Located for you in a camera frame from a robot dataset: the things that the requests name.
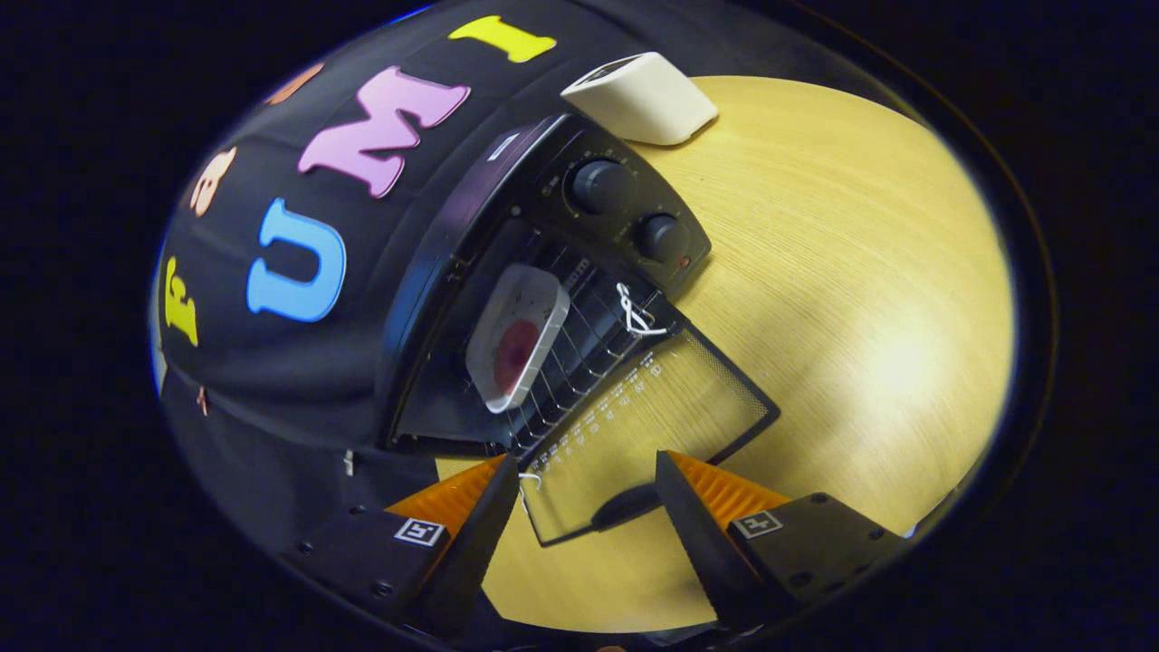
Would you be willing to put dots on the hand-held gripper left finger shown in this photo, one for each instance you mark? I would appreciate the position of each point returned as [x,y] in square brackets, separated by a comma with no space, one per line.
[471,552]

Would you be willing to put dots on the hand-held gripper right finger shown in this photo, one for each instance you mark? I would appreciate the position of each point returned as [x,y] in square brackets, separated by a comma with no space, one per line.
[702,552]

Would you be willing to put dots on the pink ham slice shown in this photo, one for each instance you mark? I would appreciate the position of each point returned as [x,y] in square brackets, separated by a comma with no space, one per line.
[516,355]

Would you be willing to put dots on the white square plate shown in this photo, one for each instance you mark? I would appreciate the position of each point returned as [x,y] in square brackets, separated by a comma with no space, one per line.
[525,290]

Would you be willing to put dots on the black toaster oven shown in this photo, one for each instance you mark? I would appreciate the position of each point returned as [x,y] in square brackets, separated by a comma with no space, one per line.
[625,217]

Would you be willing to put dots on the white toaster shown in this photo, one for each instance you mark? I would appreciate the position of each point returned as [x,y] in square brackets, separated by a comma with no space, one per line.
[643,104]

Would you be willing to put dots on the black backdrop cloth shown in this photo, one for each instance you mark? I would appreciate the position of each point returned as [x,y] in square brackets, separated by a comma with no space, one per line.
[272,398]

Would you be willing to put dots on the red cloth clip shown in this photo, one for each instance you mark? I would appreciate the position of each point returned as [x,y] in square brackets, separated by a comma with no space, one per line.
[202,400]

